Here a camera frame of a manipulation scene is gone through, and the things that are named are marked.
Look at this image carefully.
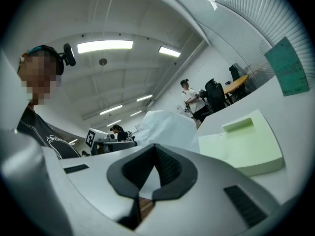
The person's head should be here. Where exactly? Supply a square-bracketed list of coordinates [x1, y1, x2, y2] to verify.
[16, 48, 65, 106]

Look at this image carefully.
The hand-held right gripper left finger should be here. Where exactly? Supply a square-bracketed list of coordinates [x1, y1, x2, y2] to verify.
[41, 143, 158, 236]

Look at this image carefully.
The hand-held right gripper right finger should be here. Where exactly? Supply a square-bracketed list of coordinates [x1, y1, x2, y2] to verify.
[136, 143, 283, 236]

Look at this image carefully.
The black office chair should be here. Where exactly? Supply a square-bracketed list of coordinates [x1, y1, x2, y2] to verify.
[204, 78, 231, 113]
[228, 63, 247, 93]

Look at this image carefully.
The teal head strap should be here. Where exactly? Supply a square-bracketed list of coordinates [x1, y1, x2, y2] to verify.
[26, 45, 51, 56]

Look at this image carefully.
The pale green paper envelope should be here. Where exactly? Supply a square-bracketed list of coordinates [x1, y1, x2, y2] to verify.
[197, 109, 285, 177]

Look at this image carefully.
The white A4 paper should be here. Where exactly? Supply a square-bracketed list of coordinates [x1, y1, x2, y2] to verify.
[135, 110, 201, 155]

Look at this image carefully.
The person's black printed t-shirt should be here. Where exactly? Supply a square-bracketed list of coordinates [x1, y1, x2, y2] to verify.
[16, 106, 82, 160]

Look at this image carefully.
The green hardcover book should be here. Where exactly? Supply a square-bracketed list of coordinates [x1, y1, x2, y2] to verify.
[264, 36, 310, 97]

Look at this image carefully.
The black head-mounted camera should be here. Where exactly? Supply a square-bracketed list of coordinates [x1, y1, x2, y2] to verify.
[59, 43, 77, 67]

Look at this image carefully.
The round wooden table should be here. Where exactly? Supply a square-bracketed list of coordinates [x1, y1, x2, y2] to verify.
[222, 74, 250, 101]

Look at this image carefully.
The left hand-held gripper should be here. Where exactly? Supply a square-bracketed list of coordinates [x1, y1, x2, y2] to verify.
[85, 128, 138, 156]

